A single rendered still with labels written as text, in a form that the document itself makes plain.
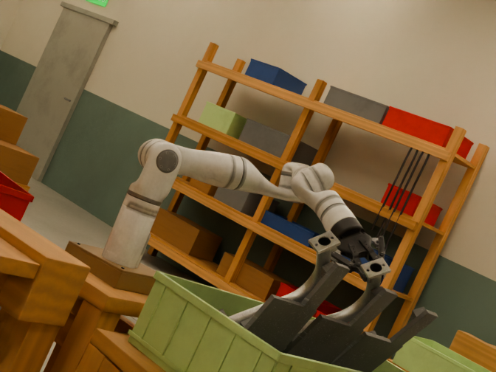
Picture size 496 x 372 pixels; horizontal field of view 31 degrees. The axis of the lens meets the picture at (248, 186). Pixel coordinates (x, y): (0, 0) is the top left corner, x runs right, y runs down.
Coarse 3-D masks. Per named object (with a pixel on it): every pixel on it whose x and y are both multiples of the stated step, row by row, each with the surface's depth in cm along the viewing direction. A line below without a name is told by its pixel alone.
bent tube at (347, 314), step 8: (368, 264) 193; (376, 264) 194; (384, 264) 194; (368, 272) 192; (376, 272) 192; (384, 272) 192; (376, 280) 194; (368, 288) 197; (368, 296) 198; (352, 304) 202; (360, 304) 200; (336, 312) 201; (344, 312) 200; (352, 312) 200; (312, 320) 198; (344, 320) 200; (304, 328) 197
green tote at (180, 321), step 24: (168, 288) 194; (192, 288) 205; (144, 312) 196; (168, 312) 192; (192, 312) 187; (216, 312) 182; (144, 336) 194; (168, 336) 190; (192, 336) 185; (216, 336) 181; (240, 336) 176; (168, 360) 187; (192, 360) 183; (216, 360) 179; (240, 360) 175; (264, 360) 171; (288, 360) 170; (312, 360) 177
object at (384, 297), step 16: (384, 288) 193; (368, 304) 194; (384, 304) 195; (320, 320) 190; (336, 320) 193; (352, 320) 196; (368, 320) 197; (304, 336) 191; (320, 336) 194; (336, 336) 196; (352, 336) 199; (288, 352) 193; (304, 352) 196; (320, 352) 198; (336, 352) 201
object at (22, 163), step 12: (0, 108) 870; (0, 120) 875; (12, 120) 885; (24, 120) 897; (0, 132) 880; (12, 132) 891; (0, 144) 840; (12, 144) 892; (0, 156) 842; (12, 156) 853; (24, 156) 864; (36, 156) 880; (0, 168) 847; (12, 168) 858; (24, 168) 870; (24, 180) 875
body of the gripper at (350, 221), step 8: (336, 224) 202; (344, 224) 201; (352, 224) 201; (360, 224) 203; (336, 232) 201; (344, 232) 200; (352, 232) 201; (360, 232) 202; (344, 240) 201; (352, 240) 201; (368, 240) 201; (344, 248) 199; (360, 248) 199; (352, 256) 198; (360, 256) 199
